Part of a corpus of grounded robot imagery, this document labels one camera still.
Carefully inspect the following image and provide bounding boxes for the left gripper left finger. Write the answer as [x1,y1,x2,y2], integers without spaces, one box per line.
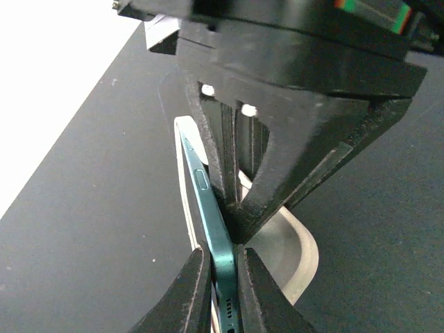
[130,242,212,333]

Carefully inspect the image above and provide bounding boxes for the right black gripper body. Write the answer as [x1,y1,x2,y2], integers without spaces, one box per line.
[116,1,443,98]

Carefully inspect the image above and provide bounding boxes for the beige cased phone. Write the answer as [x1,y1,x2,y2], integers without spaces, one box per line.
[172,115,320,306]

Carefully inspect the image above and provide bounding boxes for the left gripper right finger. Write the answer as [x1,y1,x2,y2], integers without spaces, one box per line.
[237,246,316,333]

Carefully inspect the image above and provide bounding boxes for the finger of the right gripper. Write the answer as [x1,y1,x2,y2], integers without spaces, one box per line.
[185,72,239,208]
[228,74,413,246]

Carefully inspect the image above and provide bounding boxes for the teal phone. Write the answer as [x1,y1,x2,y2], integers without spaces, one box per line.
[180,134,241,332]

